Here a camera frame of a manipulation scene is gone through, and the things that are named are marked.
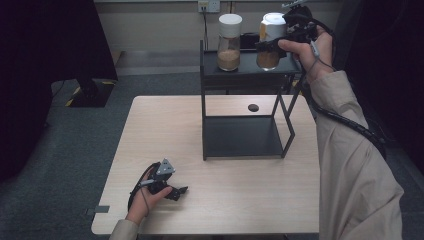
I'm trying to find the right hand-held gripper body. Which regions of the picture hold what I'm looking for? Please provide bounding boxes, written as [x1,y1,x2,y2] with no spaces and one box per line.
[281,0,319,44]

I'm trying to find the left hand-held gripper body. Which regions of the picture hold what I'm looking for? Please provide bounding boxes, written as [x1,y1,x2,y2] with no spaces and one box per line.
[146,158,177,196]

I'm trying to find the glass jar brown powder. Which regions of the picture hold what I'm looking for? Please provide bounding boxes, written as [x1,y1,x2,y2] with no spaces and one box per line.
[255,12,288,72]

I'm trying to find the glass jar light tan powder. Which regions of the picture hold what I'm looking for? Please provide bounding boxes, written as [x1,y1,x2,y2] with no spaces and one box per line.
[217,13,243,72]

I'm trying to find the black metal shelf rack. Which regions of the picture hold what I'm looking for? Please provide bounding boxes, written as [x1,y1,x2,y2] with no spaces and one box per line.
[199,39,305,161]

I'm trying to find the person's left hand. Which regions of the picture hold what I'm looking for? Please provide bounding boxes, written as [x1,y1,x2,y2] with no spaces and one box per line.
[125,184,174,225]

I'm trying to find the person's right hand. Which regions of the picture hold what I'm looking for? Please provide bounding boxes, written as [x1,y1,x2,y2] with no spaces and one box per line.
[278,25,335,84]

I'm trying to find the small black box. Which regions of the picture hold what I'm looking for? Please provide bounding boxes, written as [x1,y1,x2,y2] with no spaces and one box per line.
[239,32,262,50]

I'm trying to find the grey tape piece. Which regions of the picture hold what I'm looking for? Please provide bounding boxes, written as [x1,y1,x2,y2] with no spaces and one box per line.
[85,205,111,216]

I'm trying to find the dark curtain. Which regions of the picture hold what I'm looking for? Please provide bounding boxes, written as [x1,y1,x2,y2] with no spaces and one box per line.
[333,0,424,174]
[0,0,118,183]

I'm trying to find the black stand base yellow stripes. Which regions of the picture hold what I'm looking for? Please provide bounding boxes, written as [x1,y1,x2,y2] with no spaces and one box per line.
[64,78,118,108]

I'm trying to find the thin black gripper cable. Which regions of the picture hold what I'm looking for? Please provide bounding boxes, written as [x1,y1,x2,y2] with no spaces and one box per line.
[127,162,161,212]

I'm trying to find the black wall socket cable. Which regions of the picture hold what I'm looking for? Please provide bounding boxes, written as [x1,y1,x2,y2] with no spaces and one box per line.
[201,11,210,51]

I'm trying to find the white wall socket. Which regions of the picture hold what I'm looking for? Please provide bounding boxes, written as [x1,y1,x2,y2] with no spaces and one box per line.
[197,0,222,14]

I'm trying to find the thick black gripper cable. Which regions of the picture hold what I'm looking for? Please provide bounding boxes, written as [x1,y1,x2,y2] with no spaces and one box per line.
[301,76,388,159]

